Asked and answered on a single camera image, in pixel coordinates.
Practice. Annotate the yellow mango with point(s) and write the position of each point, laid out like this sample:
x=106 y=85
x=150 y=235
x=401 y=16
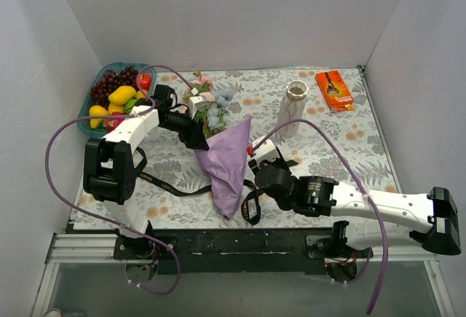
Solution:
x=122 y=95

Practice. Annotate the aluminium frame rail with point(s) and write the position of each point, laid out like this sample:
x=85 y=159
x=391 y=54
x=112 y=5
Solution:
x=98 y=248

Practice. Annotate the yellow pear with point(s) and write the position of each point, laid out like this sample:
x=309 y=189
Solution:
x=98 y=114

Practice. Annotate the green striped fruit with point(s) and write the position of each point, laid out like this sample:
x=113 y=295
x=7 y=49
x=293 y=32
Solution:
x=129 y=105

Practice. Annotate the artificial flower bunch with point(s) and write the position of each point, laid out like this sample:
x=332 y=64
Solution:
x=213 y=116

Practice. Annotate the dark red grape bunch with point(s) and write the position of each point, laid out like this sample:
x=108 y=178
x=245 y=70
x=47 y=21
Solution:
x=111 y=83

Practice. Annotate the white ribbed ceramic vase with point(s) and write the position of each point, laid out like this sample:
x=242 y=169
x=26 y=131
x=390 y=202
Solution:
x=293 y=102

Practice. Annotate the red apple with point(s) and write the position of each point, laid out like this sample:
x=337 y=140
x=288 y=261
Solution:
x=143 y=81

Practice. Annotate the orange product box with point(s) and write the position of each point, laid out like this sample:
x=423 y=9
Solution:
x=335 y=91

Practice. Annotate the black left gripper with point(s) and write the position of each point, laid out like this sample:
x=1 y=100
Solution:
x=194 y=136

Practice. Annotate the teal plastic fruit basket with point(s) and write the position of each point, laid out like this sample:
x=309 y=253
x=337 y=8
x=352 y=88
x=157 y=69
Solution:
x=116 y=68

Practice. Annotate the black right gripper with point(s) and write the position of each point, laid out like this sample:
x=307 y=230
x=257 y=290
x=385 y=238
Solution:
x=260 y=165

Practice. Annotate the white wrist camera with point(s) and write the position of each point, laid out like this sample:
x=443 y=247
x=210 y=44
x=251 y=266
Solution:
x=266 y=151
x=195 y=103

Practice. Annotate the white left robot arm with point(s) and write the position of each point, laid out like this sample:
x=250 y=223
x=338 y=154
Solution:
x=113 y=163

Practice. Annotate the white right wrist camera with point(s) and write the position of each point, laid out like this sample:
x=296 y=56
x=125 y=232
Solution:
x=266 y=151

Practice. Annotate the yellow lemon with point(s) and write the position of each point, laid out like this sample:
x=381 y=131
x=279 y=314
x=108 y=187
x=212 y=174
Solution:
x=116 y=109

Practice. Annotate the purple paper bouquet wrap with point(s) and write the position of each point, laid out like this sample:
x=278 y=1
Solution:
x=225 y=163

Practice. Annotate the small orange fruit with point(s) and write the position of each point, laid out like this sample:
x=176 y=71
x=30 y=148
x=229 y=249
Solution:
x=141 y=94

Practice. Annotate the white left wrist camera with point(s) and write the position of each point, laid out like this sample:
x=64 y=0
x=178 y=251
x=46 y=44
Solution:
x=195 y=103

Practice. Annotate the floral tablecloth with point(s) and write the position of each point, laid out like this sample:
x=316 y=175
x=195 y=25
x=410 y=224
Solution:
x=345 y=146

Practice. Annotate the pink dragon fruit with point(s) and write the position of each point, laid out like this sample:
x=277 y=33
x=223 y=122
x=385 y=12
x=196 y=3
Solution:
x=115 y=119

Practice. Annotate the black ribbon gold lettering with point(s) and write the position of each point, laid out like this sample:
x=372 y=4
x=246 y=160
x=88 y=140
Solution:
x=249 y=200

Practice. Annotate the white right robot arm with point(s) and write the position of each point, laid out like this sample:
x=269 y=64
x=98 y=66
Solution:
x=426 y=220

